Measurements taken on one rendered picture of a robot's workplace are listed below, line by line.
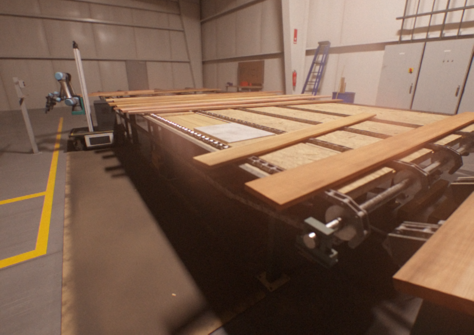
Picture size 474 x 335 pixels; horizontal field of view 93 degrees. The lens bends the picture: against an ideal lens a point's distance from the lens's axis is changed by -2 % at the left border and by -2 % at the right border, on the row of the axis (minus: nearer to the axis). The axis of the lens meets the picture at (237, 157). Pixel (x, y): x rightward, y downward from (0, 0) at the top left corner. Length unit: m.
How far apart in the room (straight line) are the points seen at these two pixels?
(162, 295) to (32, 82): 12.56
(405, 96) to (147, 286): 6.20
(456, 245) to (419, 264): 0.12
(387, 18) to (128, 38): 11.06
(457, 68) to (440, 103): 0.69
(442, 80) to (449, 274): 5.94
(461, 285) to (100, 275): 1.86
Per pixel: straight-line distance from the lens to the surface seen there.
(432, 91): 6.48
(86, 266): 2.11
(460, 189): 1.42
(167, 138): 3.03
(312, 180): 1.02
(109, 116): 4.94
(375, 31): 7.77
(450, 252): 0.70
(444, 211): 2.98
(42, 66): 13.62
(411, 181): 1.53
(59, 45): 13.63
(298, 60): 8.74
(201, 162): 1.20
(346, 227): 1.01
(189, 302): 1.66
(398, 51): 6.77
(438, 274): 0.61
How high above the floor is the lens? 1.29
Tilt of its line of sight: 19 degrees down
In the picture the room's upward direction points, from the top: straight up
